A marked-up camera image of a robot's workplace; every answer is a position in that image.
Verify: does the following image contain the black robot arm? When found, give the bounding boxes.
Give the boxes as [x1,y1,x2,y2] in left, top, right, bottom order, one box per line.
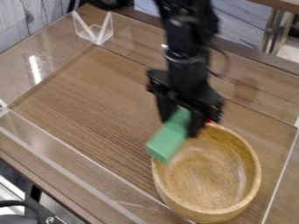
[147,0,224,137]

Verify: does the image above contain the black table clamp base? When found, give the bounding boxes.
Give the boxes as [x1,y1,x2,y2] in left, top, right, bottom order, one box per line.
[0,186,68,224]

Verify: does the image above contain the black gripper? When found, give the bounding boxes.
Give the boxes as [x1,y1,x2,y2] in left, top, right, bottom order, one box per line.
[147,70,224,138]

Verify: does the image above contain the metal table leg background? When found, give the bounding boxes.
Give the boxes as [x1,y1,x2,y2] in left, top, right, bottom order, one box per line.
[260,9,295,55]

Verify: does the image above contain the brown wooden bowl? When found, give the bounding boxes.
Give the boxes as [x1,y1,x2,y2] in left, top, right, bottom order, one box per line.
[152,123,261,224]

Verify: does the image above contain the green rectangular block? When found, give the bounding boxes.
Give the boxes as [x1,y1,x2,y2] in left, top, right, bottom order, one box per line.
[145,107,191,163]

